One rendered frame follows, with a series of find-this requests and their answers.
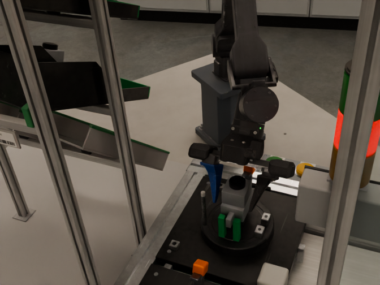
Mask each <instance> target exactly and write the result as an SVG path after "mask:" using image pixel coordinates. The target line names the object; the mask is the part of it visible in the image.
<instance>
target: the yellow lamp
mask: <svg viewBox="0 0 380 285"><path fill-rule="evenodd" d="M337 153H338V150H337V148H336V147H335V145H334V144H333V148H332V155H331V162H330V169H329V175H330V178H331V179H332V181H333V178H334V172H335V165H336V158H337Z"/></svg>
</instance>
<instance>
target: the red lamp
mask: <svg viewBox="0 0 380 285"><path fill-rule="evenodd" d="M342 122H343V114H342V113H341V112H340V110H338V117H337V121H336V129H335V136H334V145H335V147H336V148H337V150H338V147H339V140H340V133H341V129H342Z"/></svg>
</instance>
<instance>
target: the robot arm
mask: <svg viewBox="0 0 380 285"><path fill-rule="evenodd" d="M211 50H212V54H213V57H215V60H214V70H212V73H213V74H215V75H216V76H218V77H219V78H220V79H222V80H223V81H224V82H228V81H229V83H230V87H231V90H241V92H240V93H239V94H238V97H237V103H236V108H235V114H234V119H233V122H232V124H231V127H230V130H231V131H230V133H229V135H228V136H226V138H225V139H224V140H223V141H222V142H221V151H220V150H218V148H217V147H216V146H213V145H208V144H203V143H193V144H192V145H191V146H190V148H189V152H188V155H189V157H191V158H195V159H200V160H202V162H200V165H203V166H204V167H205V168H206V170H207V172H208V175H209V179H210V186H211V194H212V199H213V203H216V202H217V199H218V195H219V189H220V184H221V178H222V171H223V164H220V161H223V162H229V163H234V164H238V165H241V166H248V167H252V168H256V169H261V171H262V174H259V175H257V181H256V186H255V188H254V192H253V195H252V199H251V203H250V206H249V212H252V210H253V209H254V207H255V206H256V204H257V202H258V201H259V199H260V197H261V196H262V194H263V192H264V190H265V189H266V188H267V187H268V185H269V184H270V183H271V182H273V181H276V180H279V177H281V178H286V179H288V178H291V177H293V176H294V174H295V168H296V166H295V164H294V163H293V162H289V161H284V160H281V159H272V160H271V161H266V160H263V159H261V157H262V156H263V153H264V140H263V139H262V137H263V135H264V127H265V125H263V124H265V122H267V121H269V120H271V119H273V117H275V115H276V113H277V112H278V109H279V100H278V98H277V95H276V94H275V93H274V92H273V91H272V90H271V89H269V88H268V87H276V86H277V82H278V74H277V71H276V69H275V65H274V63H273V62H272V61H271V57H268V53H267V46H266V44H265V43H264V41H263V40H262V38H261V37H260V36H259V32H258V21H257V9H256V0H222V17H221V18H220V19H219V20H218V21H217V22H216V23H215V25H214V33H212V34H211ZM234 81H235V82H234ZM250 159H251V160H253V161H250Z"/></svg>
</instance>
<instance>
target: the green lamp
mask: <svg viewBox="0 0 380 285"><path fill-rule="evenodd" d="M349 77H350V76H349V75H348V74H347V73H346V71H345V70H344V76H343V84H342V91H341V95H340V102H339V110H340V112H341V113H342V114H343V115H344V108H345V104H346V98H347V90H348V84H349Z"/></svg>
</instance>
